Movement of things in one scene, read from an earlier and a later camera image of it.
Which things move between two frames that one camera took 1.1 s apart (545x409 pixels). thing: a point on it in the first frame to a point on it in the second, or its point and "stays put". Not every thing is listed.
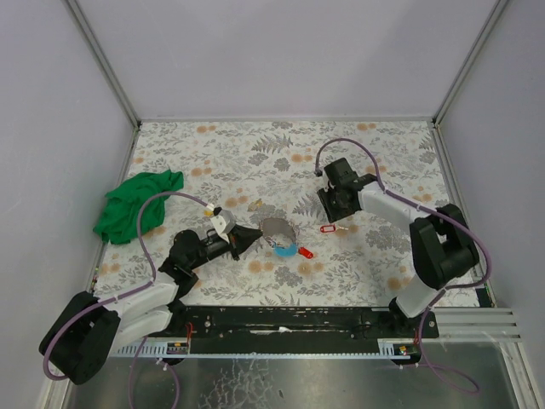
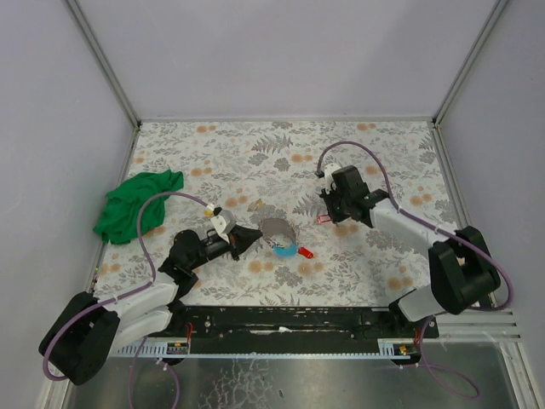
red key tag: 328,228 to 323,218
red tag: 305,252 stays put
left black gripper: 234,246 stays put
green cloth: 118,222 stays put
